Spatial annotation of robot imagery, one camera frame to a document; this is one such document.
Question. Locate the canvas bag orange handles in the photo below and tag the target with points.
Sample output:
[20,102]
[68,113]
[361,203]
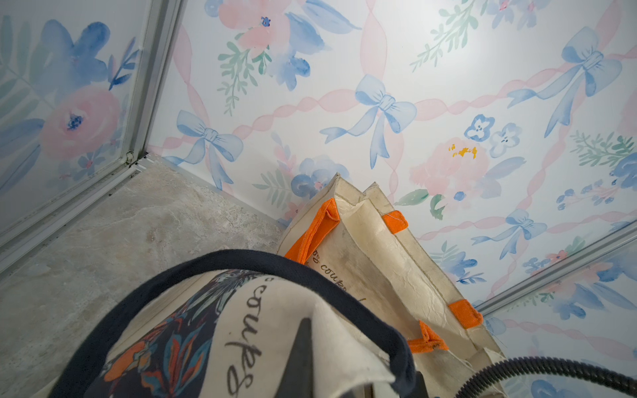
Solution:
[362,244]

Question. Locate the canvas bag navy handles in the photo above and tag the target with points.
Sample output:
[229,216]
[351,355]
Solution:
[223,325]

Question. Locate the aluminium corner post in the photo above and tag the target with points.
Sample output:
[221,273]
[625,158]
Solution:
[608,245]
[155,50]

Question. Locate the aluminium corner post right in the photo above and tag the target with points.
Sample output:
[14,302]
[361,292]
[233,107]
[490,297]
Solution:
[608,245]

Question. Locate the aluminium corner post left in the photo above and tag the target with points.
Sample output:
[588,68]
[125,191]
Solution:
[155,50]

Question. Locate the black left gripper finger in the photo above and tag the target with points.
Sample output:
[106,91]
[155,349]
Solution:
[299,371]

